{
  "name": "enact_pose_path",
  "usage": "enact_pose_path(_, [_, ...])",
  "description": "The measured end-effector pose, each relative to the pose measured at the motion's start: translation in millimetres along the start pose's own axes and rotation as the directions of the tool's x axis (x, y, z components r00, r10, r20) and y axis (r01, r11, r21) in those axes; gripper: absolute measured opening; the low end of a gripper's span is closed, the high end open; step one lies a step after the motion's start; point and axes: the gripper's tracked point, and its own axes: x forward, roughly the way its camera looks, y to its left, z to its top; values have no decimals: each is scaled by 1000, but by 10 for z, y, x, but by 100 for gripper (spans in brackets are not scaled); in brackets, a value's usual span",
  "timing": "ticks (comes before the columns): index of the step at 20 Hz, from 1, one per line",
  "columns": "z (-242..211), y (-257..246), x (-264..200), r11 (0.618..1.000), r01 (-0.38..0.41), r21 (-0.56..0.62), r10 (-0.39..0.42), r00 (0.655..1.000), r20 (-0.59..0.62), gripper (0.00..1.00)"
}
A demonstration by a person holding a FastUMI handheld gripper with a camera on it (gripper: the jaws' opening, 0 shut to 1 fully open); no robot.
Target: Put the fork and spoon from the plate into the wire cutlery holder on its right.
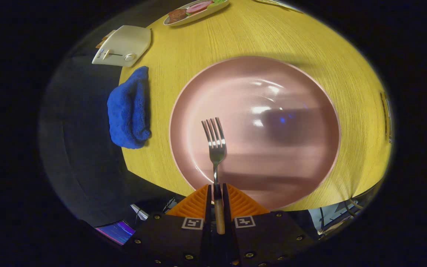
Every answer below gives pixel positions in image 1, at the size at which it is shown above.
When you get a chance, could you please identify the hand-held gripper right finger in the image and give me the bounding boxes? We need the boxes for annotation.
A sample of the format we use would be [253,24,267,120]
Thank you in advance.
[222,183,316,267]

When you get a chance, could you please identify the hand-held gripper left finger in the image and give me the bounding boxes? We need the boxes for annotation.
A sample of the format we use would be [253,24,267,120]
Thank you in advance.
[125,184,214,267]

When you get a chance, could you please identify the metal fork with wooden handle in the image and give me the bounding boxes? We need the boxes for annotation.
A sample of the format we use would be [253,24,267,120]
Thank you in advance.
[201,117,227,235]

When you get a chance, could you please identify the small silver metal object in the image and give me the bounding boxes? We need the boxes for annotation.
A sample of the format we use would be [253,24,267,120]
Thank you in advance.
[130,203,149,221]

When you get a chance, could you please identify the purple glowing screen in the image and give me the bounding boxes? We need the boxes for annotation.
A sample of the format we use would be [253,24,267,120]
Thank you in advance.
[95,221,136,246]

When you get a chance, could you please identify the pink round plate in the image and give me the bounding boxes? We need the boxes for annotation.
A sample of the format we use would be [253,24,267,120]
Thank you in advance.
[169,56,342,211]

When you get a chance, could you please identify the blue towel cloth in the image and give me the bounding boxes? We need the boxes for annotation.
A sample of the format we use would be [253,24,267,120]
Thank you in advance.
[107,66,151,149]

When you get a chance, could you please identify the white toaster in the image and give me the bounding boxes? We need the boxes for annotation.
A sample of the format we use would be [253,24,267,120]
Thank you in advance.
[92,25,152,68]

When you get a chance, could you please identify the oval grey food plate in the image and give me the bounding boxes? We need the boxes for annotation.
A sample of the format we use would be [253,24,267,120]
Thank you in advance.
[163,0,230,26]

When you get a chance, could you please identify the brown meat patty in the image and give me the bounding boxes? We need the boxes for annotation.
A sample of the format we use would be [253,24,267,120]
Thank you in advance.
[168,9,187,23]

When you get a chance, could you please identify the brown toast slices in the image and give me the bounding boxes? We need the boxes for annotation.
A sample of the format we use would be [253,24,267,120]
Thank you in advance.
[96,30,117,49]

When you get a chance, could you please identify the pink ham slice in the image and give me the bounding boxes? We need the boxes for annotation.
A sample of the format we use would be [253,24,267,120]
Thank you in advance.
[186,1,213,13]

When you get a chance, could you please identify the metal wire rack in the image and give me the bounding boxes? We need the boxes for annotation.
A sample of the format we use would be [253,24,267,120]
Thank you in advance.
[380,91,394,143]

